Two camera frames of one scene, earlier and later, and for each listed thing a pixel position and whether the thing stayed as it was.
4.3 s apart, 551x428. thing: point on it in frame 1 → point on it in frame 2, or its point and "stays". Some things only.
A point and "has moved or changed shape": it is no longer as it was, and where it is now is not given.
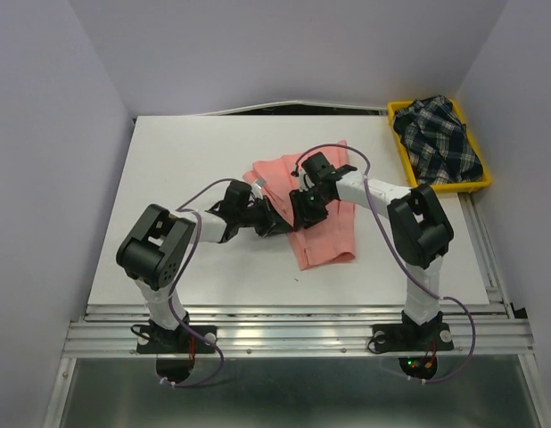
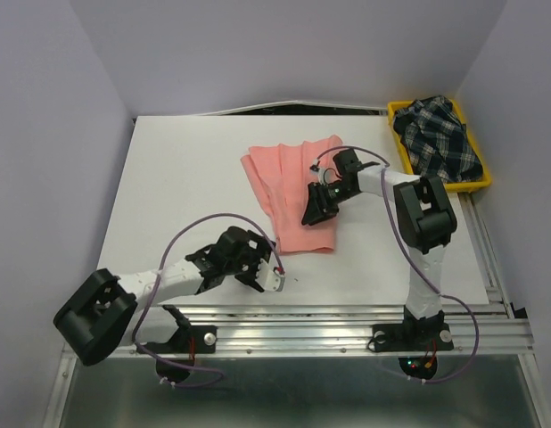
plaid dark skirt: [437, 141] stays
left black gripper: [273, 223] → [261, 251]
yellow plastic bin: [395, 106] stays
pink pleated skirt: [329, 241] has moved or changed shape
